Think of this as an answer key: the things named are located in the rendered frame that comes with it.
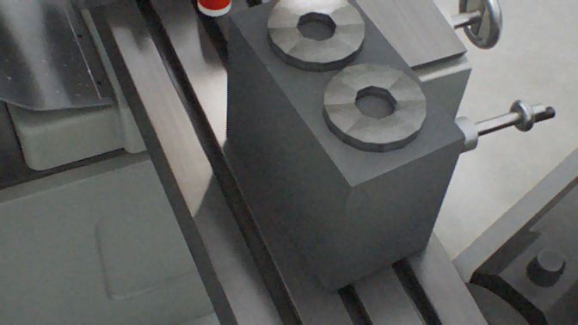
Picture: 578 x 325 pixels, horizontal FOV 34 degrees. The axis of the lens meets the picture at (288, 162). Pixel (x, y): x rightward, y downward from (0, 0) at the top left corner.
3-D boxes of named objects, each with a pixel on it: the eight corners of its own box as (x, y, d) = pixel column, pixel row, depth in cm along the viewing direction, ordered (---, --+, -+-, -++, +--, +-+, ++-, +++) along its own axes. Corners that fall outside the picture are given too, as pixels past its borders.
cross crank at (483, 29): (476, 10, 169) (493, -40, 160) (511, 57, 163) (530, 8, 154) (397, 32, 165) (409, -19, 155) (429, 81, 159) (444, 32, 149)
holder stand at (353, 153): (319, 98, 108) (339, -35, 92) (428, 247, 97) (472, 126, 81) (224, 136, 104) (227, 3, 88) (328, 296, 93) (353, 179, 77)
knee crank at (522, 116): (541, 103, 170) (551, 81, 165) (559, 128, 166) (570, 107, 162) (433, 137, 163) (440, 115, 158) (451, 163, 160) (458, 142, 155)
